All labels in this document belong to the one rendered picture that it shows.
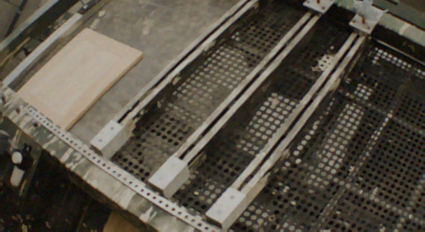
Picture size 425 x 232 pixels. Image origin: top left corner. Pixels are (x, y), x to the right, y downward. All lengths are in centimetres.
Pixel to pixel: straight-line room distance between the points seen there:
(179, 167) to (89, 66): 70
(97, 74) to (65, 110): 21
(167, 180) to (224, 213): 22
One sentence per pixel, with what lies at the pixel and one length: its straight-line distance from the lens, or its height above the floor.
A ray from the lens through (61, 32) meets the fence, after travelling 257.
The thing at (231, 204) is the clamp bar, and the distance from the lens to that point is 175.
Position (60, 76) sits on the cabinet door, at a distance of 237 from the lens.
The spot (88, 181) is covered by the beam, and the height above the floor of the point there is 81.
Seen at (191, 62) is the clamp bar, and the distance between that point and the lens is 218.
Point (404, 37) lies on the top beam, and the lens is 231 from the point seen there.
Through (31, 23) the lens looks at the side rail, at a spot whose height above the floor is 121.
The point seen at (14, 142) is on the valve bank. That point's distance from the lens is 221.
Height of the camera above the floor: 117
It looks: 1 degrees up
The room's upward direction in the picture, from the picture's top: 27 degrees clockwise
